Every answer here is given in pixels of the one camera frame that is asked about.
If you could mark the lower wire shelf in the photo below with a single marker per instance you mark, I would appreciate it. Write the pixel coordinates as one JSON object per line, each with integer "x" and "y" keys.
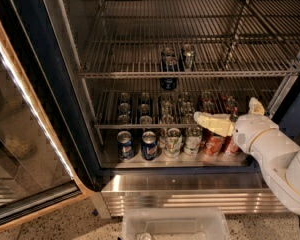
{"x": 143, "y": 103}

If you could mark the blue pepsi can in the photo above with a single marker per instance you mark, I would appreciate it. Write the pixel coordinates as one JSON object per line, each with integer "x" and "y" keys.
{"x": 149, "y": 145}
{"x": 167, "y": 52}
{"x": 125, "y": 145}

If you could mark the clear plastic bin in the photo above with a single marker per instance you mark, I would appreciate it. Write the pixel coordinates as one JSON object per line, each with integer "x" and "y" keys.
{"x": 175, "y": 224}

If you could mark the blue pepsi can rear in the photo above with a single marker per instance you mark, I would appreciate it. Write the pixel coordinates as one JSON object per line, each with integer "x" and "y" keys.
{"x": 167, "y": 52}

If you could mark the middle wire shelf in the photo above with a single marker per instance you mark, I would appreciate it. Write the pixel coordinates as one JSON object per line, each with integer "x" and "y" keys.
{"x": 230, "y": 38}

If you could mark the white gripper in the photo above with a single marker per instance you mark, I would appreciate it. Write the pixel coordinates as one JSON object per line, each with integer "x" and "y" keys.
{"x": 251, "y": 129}

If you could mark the wire shelf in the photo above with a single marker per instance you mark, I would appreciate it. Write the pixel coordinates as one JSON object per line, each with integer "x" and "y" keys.
{"x": 143, "y": 103}
{"x": 230, "y": 38}

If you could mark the glass fridge door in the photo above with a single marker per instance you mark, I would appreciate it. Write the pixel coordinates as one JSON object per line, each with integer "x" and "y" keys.
{"x": 36, "y": 176}

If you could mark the red coke can bottom right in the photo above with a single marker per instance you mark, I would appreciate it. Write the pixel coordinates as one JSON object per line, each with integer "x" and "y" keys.
{"x": 230, "y": 148}

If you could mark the blue pepsi can shelf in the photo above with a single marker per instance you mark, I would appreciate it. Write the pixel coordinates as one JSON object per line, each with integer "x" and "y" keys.
{"x": 169, "y": 64}

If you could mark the steel fridge base grille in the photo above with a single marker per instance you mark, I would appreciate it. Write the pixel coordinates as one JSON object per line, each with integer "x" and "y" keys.
{"x": 233, "y": 193}

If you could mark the red coke can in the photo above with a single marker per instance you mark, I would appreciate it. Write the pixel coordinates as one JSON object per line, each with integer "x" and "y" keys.
{"x": 230, "y": 148}
{"x": 213, "y": 144}

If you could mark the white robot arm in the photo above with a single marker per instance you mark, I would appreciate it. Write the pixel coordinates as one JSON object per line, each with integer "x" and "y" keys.
{"x": 279, "y": 159}

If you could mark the blue pepsi can bottom left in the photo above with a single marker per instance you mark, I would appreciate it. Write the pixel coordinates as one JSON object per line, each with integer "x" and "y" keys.
{"x": 125, "y": 145}

